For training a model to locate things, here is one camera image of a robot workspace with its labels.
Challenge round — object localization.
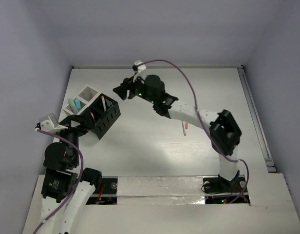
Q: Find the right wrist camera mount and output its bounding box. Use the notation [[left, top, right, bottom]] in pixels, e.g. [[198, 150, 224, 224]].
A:
[[132, 60, 147, 82]]

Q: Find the aluminium side rail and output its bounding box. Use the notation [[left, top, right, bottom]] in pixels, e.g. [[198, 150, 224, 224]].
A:
[[237, 65, 277, 173]]

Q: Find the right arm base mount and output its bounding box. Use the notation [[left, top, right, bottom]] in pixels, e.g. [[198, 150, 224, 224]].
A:
[[201, 175, 250, 205]]

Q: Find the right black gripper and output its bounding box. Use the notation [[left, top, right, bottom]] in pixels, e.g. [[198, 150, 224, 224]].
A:
[[114, 71, 157, 104]]

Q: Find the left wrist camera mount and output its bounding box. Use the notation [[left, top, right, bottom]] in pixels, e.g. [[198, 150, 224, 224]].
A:
[[35, 113, 68, 134]]

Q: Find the white slotted organizer box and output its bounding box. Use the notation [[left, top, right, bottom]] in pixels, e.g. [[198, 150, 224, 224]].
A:
[[62, 85, 101, 115]]

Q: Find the black slotted organizer box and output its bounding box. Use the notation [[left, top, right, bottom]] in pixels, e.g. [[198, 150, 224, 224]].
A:
[[89, 93, 121, 140]]

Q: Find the orange white marker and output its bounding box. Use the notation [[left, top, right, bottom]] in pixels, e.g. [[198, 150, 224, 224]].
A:
[[101, 95, 107, 112]]

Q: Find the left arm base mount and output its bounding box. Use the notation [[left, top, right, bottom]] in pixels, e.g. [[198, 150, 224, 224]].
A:
[[71, 176, 119, 205]]

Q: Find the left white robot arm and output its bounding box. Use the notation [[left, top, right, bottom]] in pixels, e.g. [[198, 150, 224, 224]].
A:
[[34, 110, 102, 234]]

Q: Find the blue highlighter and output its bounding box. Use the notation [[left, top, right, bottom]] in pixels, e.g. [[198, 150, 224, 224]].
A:
[[75, 98, 82, 111]]

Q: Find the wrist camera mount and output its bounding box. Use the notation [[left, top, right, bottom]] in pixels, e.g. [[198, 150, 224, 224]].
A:
[[132, 60, 147, 82], [35, 113, 68, 134]]

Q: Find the green highlighter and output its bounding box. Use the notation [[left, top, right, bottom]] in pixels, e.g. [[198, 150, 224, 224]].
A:
[[68, 97, 78, 114]]

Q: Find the yellow tipped white marker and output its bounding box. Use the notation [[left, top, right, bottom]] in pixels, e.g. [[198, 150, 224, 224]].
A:
[[181, 121, 187, 136]]

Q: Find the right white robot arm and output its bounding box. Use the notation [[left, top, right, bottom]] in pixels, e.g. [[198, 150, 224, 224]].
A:
[[113, 75, 242, 191]]

